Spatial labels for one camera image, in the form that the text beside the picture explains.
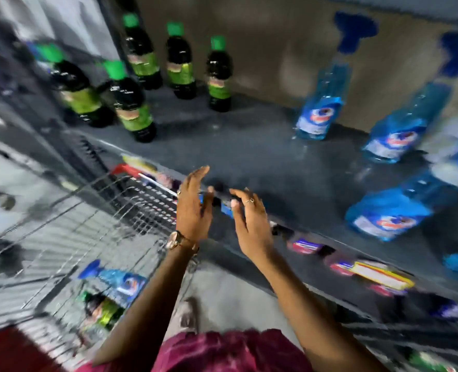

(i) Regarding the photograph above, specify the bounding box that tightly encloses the person's right hand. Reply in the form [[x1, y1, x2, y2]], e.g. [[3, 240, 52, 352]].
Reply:
[[229, 188, 275, 264]]

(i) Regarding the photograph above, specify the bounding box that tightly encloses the person's left hand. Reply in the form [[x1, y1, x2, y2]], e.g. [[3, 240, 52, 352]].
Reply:
[[176, 166, 215, 245]]

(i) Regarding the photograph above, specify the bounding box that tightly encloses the person's right forearm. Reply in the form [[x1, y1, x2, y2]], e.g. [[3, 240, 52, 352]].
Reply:
[[254, 250, 389, 372]]

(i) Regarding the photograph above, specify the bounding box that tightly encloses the person's left forearm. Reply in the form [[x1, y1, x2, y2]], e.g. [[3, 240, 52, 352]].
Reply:
[[92, 239, 199, 365]]

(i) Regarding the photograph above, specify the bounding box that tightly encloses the gold wristwatch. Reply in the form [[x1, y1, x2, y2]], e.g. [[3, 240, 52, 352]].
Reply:
[[166, 230, 199, 254]]

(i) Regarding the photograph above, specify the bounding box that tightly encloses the dark grey store shelf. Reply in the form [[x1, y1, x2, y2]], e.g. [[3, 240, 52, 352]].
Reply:
[[54, 84, 458, 310]]

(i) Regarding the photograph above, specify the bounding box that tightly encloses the person's sandalled foot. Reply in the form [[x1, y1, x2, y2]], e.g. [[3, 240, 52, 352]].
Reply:
[[178, 297, 200, 334]]

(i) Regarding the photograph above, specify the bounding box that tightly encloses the dark soda bottle green cap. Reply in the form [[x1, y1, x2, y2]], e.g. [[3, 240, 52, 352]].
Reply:
[[206, 35, 234, 113], [78, 291, 125, 333], [36, 43, 114, 128], [103, 60, 157, 143], [122, 13, 163, 90], [165, 21, 198, 100]]

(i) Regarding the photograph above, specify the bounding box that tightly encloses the pink patterned garment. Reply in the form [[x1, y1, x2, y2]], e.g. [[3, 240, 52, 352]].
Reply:
[[76, 328, 315, 372]]

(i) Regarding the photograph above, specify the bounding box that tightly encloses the row of shelf price labels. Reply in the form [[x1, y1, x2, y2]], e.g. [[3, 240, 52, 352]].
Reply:
[[121, 155, 458, 320]]

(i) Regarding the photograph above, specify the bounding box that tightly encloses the green packaged item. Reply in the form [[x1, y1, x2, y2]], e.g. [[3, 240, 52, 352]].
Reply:
[[407, 349, 458, 372]]

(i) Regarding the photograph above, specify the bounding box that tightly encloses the metal wire shopping cart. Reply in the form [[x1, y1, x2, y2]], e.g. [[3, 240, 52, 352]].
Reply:
[[0, 164, 200, 366]]

